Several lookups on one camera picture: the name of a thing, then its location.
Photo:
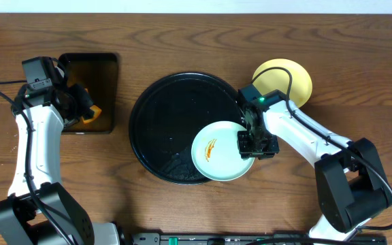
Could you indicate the black round tray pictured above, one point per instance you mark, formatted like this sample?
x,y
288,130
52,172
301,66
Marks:
x,y
170,113

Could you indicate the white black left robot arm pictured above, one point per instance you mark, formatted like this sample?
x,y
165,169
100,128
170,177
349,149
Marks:
x,y
38,209

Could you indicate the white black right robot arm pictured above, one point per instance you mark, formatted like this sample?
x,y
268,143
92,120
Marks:
x,y
350,180

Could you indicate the light green plate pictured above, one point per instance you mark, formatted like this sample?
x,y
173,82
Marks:
x,y
215,152

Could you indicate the black rectangular water tray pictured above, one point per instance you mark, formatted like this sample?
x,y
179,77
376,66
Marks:
x,y
98,74

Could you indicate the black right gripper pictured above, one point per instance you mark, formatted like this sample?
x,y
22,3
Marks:
x,y
245,150

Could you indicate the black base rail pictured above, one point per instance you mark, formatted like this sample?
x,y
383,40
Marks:
x,y
192,239

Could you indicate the orange green sponge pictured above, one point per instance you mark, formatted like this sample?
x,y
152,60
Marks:
x,y
90,111

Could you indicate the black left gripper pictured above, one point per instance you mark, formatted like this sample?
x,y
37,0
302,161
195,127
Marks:
x,y
81,102

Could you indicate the yellow plate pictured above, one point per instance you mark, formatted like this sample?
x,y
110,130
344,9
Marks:
x,y
270,76

